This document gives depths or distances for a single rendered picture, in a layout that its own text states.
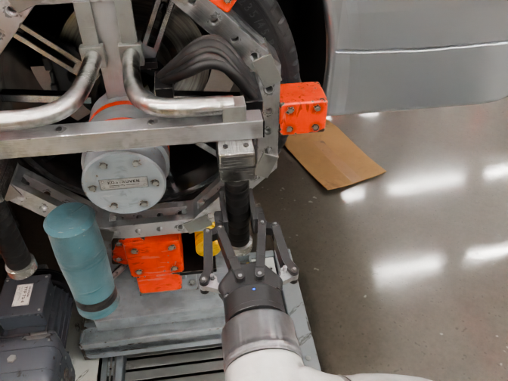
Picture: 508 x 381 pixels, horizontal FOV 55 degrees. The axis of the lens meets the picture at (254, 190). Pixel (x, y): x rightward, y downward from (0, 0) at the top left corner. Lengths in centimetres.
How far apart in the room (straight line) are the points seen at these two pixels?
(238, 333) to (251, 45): 46
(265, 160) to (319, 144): 135
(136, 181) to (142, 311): 67
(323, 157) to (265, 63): 141
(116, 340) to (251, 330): 90
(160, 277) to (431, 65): 76
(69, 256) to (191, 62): 43
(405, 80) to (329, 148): 118
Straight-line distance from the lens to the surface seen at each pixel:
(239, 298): 60
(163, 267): 113
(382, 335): 163
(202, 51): 71
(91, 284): 99
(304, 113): 90
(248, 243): 78
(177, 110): 65
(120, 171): 76
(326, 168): 214
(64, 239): 90
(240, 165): 67
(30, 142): 70
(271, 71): 84
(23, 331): 125
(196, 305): 138
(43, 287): 125
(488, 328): 176
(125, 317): 139
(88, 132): 68
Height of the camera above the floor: 135
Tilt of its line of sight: 42 degrees down
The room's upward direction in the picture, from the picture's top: straight up
